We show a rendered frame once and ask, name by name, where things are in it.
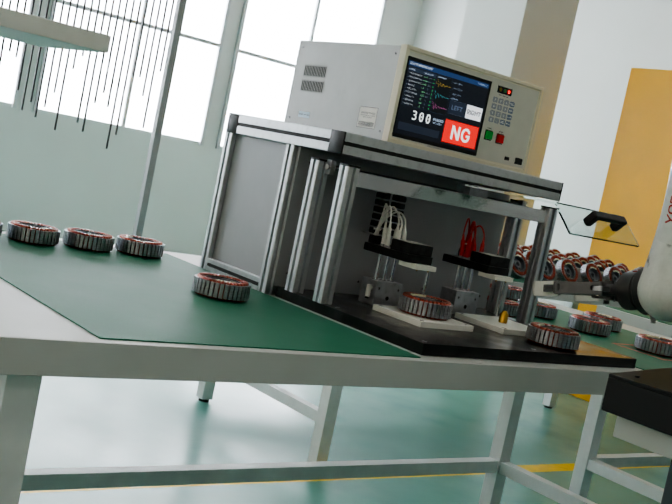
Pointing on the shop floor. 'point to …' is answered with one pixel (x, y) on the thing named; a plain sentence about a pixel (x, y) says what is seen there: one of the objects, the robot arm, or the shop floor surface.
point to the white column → (522, 56)
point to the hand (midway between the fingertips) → (559, 291)
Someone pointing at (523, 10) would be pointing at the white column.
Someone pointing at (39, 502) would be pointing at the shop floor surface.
